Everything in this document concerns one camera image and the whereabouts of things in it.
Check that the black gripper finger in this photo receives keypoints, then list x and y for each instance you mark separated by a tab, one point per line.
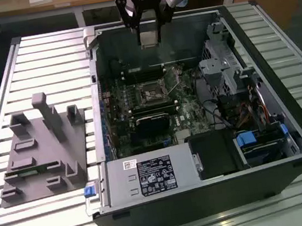
164	13
125	8

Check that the silver CPU plate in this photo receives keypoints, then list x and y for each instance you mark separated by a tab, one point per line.
147	38

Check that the metal locking lever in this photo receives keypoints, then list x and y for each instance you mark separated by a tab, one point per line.
173	88

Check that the CPU socket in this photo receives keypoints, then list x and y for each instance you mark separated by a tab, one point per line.
150	91

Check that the black RAM slot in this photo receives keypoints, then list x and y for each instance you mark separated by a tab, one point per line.
153	112
153	106

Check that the grey metal drive cage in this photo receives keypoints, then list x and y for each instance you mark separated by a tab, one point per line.
220	80

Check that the green motherboard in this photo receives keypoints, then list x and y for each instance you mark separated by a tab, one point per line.
191	115

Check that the black graphics card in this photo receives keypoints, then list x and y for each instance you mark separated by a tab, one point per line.
152	124

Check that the hard disk in blue carrier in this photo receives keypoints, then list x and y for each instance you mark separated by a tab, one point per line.
246	140

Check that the grey parts rack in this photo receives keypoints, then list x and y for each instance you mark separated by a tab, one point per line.
40	152

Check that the blue plastic clip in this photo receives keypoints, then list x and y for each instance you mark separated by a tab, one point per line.
284	130

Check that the grey power supply unit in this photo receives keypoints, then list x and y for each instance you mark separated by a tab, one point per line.
122	185

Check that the blue case latch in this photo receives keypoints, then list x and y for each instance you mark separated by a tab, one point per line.
89	192

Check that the green RAM stick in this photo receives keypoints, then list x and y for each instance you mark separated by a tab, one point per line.
32	172

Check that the black open PC case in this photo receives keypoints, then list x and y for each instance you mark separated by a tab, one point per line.
183	213

